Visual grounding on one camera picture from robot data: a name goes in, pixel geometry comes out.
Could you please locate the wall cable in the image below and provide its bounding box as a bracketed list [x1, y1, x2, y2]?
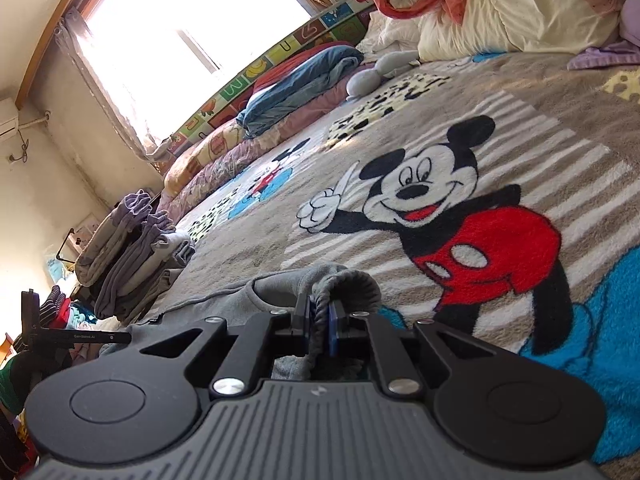
[14, 111, 52, 165]

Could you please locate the grey hoodie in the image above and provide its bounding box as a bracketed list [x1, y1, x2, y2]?
[131, 262, 384, 382]

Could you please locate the black metal rack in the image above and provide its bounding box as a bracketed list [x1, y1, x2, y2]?
[56, 226, 85, 263]

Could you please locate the pink floral quilt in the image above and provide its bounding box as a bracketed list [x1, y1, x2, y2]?
[160, 62, 373, 202]

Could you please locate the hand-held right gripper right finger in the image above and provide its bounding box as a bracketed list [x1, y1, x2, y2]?
[327, 299, 521, 399]

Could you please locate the purple cloth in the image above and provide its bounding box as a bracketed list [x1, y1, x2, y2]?
[567, 0, 640, 72]

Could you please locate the folded white grey garment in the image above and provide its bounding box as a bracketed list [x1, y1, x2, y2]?
[150, 229, 197, 270]

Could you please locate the white air conditioner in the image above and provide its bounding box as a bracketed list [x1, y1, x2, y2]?
[0, 98, 21, 137]

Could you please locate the window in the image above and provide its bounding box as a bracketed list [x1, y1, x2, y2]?
[80, 0, 335, 147]

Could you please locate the folded grey purple blanket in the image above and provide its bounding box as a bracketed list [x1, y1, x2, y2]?
[74, 189, 153, 287]

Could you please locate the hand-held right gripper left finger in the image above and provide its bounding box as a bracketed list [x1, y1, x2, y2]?
[131, 293, 314, 397]

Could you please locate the printed cartoon blanket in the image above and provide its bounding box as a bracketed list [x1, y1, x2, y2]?
[142, 46, 640, 467]

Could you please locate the folded blue quilt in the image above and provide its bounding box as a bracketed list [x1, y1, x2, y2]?
[235, 44, 366, 139]

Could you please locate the sheer curtain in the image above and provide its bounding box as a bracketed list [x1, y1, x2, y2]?
[59, 6, 168, 162]

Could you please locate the heap of colourful clothes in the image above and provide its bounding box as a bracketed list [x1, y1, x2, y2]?
[10, 285, 108, 361]

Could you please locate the pile of folded purple clothes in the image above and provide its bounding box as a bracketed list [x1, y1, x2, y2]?
[94, 209, 177, 319]

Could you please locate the light blue bag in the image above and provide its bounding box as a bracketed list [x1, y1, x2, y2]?
[44, 252, 68, 283]

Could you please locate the cream duvet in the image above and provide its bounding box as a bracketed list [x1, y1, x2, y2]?
[416, 0, 635, 64]

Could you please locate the white crumpled bedding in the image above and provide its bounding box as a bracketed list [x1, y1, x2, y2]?
[361, 10, 427, 55]

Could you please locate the grey white plush toy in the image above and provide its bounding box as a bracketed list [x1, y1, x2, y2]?
[346, 50, 422, 100]

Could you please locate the colourful alphabet foam mat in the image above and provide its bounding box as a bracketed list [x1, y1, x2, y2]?
[169, 0, 377, 157]

